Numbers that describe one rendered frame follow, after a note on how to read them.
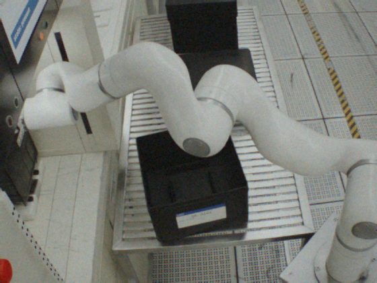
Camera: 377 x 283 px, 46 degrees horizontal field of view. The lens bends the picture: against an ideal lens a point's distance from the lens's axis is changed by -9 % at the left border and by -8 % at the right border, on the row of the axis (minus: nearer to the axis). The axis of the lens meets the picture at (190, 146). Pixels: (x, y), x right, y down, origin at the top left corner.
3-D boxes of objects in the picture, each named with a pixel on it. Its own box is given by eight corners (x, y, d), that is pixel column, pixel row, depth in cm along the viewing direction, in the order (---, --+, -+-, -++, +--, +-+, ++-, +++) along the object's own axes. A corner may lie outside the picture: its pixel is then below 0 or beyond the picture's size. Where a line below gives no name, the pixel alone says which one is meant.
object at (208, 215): (157, 243, 137) (147, 209, 124) (144, 173, 156) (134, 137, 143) (250, 222, 138) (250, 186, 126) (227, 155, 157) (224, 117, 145)
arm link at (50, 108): (23, 91, 114) (23, 125, 112) (71, 83, 113) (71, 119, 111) (35, 101, 122) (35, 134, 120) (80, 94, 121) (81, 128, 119)
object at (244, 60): (262, 116, 168) (262, 88, 159) (180, 124, 170) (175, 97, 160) (251, 67, 188) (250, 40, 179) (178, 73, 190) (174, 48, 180)
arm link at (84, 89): (98, 25, 99) (29, 71, 118) (99, 93, 95) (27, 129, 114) (128, 36, 106) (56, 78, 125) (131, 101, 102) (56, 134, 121)
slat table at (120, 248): (293, 324, 188) (315, 232, 133) (155, 335, 191) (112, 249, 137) (260, 116, 278) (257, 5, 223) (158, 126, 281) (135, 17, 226)
